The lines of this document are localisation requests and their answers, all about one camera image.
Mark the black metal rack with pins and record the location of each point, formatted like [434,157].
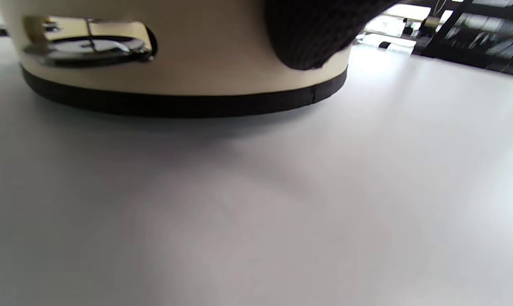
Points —
[460,42]

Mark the cream tambourine with black band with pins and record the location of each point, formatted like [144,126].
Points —
[196,51]

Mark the person's left hand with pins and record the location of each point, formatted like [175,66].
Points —
[311,29]

